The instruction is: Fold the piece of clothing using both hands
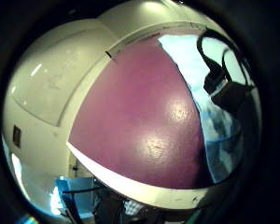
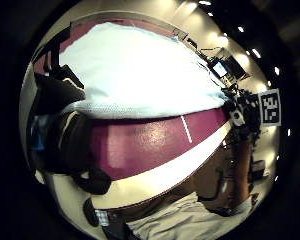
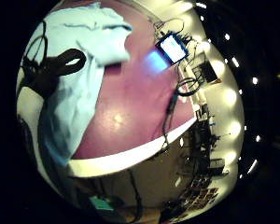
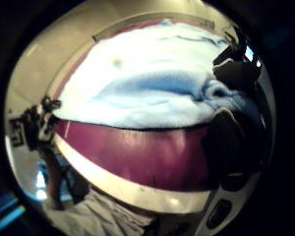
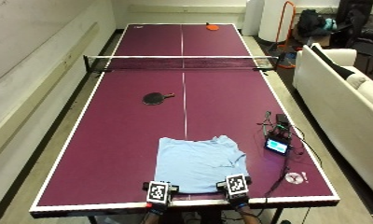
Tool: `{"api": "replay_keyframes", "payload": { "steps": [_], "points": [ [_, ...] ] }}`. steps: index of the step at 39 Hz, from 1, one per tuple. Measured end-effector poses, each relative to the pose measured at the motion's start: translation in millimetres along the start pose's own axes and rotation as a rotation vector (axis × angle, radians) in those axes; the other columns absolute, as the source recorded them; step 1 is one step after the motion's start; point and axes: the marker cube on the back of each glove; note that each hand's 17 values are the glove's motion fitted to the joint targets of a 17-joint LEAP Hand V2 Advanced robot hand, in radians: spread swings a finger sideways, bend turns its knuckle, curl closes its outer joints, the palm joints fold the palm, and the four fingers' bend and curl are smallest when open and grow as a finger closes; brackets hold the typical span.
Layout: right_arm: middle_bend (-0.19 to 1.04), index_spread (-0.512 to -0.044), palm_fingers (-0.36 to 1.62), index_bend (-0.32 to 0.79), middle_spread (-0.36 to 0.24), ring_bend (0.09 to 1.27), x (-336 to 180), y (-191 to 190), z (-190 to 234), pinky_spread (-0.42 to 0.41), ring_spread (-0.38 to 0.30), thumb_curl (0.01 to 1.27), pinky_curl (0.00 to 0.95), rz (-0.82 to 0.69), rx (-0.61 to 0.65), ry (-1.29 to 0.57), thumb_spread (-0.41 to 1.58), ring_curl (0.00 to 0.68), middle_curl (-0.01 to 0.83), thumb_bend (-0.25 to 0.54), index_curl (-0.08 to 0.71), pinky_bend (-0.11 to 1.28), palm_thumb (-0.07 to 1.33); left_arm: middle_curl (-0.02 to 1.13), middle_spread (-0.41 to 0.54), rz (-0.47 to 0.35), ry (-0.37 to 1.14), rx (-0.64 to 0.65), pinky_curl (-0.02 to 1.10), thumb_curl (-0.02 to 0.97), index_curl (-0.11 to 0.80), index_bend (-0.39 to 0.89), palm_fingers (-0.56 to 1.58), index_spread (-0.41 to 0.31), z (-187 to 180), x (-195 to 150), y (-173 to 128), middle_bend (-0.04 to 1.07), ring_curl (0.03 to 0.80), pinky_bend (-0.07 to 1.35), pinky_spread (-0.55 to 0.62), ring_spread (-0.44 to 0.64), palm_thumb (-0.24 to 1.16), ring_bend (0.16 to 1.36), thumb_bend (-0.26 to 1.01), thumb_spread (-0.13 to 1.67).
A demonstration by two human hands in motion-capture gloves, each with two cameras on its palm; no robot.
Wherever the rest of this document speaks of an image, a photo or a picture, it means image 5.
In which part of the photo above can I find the black cable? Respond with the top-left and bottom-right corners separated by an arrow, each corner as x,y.
263,124 -> 327,200

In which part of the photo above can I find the white sofa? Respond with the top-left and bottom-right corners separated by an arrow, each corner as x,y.
292,42 -> 373,204

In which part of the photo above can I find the white cushion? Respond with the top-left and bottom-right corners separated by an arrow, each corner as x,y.
345,72 -> 369,91

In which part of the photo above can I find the white marker cube left glove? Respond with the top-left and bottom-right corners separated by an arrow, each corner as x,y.
146,180 -> 172,205

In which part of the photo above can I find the light blue t-shirt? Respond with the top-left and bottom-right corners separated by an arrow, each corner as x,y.
154,134 -> 252,194

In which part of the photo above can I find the person's left hand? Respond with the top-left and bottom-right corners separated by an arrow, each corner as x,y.
142,181 -> 180,214

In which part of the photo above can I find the person's right hand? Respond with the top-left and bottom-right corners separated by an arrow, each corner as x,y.
215,175 -> 253,209

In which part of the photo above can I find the black cushion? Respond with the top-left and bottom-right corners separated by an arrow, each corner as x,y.
309,45 -> 357,80

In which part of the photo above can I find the white marker cube glove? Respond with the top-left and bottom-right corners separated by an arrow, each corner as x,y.
226,173 -> 251,197
146,180 -> 172,205

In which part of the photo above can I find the black bag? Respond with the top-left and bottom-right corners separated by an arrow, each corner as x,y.
297,8 -> 329,38

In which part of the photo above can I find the orange table tennis paddle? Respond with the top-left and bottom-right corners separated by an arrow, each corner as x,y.
206,21 -> 222,32

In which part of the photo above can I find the orange metal frame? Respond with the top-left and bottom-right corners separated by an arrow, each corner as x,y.
275,0 -> 299,69

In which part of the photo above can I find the black table tennis paddle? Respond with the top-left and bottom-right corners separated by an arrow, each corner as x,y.
142,91 -> 178,106

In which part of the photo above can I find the black office chair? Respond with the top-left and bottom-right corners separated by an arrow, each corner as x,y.
332,0 -> 373,76

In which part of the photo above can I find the small screen recording device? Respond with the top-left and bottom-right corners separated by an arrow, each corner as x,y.
264,113 -> 295,157

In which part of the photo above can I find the whiteboard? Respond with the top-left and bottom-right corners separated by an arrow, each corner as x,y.
0,0 -> 98,90

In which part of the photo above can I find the white marker cube right glove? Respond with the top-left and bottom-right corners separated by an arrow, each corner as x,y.
226,173 -> 251,197

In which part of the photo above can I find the white cylindrical column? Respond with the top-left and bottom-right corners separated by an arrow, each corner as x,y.
257,0 -> 296,43

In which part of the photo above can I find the table tennis net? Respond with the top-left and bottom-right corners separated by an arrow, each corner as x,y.
83,54 -> 287,74

